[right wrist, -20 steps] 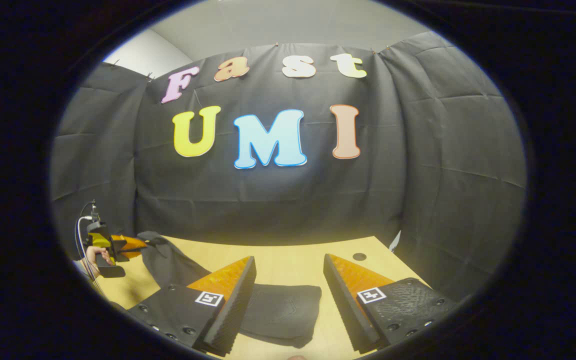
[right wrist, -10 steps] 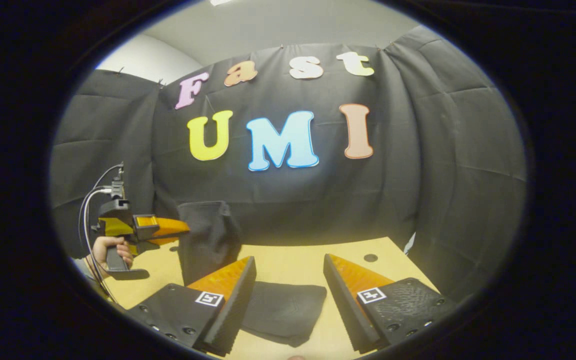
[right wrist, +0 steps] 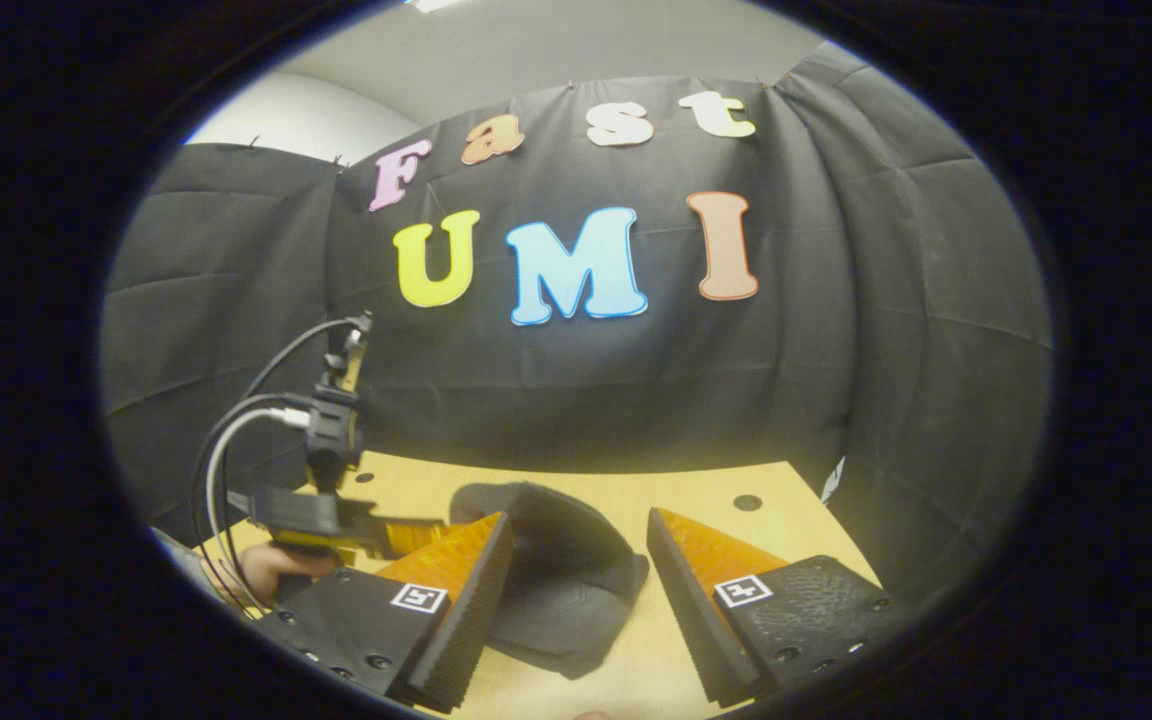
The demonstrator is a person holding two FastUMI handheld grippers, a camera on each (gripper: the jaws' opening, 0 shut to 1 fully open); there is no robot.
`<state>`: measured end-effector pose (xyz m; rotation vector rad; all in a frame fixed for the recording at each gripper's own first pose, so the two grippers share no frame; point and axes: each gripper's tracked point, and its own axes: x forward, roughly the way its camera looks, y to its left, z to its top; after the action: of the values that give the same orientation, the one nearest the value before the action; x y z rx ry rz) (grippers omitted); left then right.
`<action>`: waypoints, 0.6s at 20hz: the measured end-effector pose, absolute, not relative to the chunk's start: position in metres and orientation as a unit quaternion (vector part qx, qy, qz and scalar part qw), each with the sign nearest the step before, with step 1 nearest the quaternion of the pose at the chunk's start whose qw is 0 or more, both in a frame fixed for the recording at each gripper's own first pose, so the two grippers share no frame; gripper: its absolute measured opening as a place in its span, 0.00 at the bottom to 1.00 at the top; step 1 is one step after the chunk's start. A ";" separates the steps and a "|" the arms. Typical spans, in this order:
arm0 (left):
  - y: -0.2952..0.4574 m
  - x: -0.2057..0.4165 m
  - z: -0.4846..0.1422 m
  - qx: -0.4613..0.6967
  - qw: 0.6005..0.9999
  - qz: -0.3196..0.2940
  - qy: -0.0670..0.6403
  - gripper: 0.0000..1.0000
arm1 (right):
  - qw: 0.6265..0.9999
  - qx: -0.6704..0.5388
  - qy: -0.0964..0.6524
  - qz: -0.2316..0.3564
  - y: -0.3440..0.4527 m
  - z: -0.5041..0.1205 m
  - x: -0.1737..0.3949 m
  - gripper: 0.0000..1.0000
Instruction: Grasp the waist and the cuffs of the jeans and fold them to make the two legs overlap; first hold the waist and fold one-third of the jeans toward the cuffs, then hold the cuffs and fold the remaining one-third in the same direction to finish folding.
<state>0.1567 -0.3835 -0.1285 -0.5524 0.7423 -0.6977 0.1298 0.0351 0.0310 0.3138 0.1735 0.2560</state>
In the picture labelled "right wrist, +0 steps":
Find dark grey jeans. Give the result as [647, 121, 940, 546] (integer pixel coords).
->
[448, 481, 653, 682]

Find thin black cable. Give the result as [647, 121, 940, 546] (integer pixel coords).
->
[240, 317, 363, 403]

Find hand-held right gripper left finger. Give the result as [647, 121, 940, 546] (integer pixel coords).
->
[254, 511, 516, 715]

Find white cable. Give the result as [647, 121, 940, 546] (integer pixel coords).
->
[204, 406, 315, 607]

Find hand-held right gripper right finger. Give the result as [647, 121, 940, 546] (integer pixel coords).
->
[645, 507, 915, 707]

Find black backdrop cloth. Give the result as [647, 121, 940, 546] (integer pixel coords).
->
[99, 40, 1055, 605]

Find thick black cable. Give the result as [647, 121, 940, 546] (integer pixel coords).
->
[188, 392, 313, 613]

